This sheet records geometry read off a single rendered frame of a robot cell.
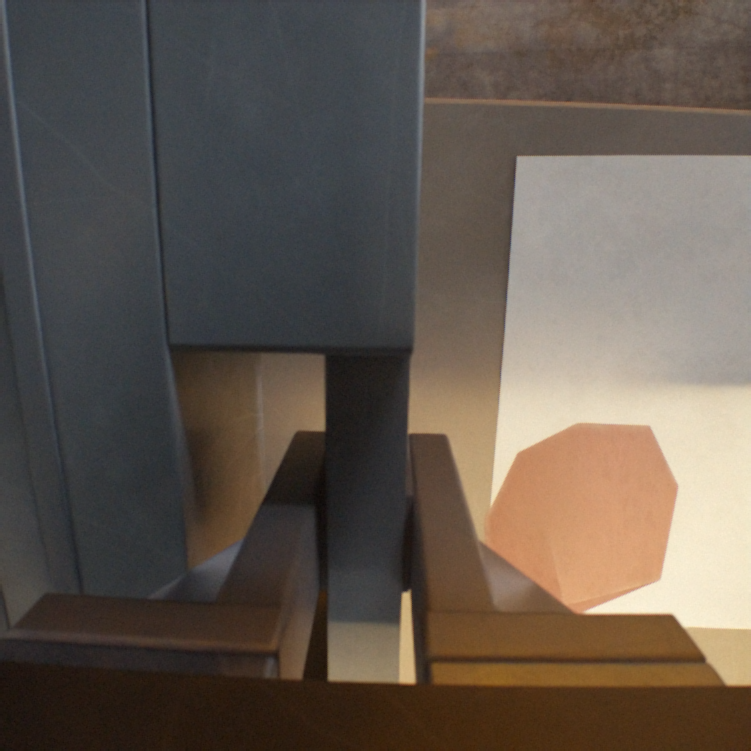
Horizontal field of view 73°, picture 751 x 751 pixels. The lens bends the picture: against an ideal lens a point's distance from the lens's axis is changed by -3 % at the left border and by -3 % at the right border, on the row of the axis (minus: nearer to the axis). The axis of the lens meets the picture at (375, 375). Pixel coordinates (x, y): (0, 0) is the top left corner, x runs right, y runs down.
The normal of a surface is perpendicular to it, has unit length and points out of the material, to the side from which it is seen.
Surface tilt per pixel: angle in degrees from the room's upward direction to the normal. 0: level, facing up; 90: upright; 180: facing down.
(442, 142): 0
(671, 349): 0
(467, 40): 0
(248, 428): 90
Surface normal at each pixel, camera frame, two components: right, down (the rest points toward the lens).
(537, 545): -0.63, 0.20
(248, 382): 1.00, 0.02
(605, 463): 0.00, -0.23
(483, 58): -0.03, 0.25
